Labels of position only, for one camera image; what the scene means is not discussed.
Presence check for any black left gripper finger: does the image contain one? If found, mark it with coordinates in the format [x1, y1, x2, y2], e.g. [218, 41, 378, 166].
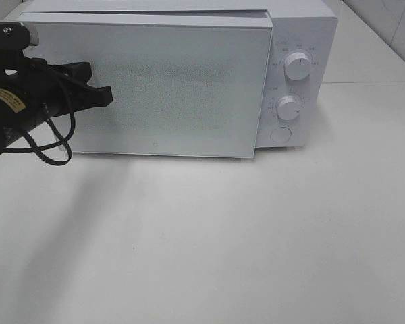
[73, 86, 113, 110]
[50, 61, 92, 88]

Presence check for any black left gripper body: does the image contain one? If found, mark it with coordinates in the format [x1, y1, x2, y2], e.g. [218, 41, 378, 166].
[0, 57, 78, 135]

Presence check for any white microwave knob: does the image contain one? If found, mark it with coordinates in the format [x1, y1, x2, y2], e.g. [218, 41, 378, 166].
[275, 95, 301, 121]
[283, 51, 311, 81]

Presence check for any white microwave oven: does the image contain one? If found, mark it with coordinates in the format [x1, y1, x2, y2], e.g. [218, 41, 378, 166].
[8, 1, 338, 151]

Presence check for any white microwave door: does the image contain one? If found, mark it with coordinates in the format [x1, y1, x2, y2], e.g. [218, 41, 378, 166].
[20, 11, 273, 158]

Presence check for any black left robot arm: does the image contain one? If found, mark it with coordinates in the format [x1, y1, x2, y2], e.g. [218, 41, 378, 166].
[0, 59, 113, 166]

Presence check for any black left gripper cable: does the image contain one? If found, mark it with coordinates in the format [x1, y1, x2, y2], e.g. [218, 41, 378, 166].
[6, 72, 76, 167]

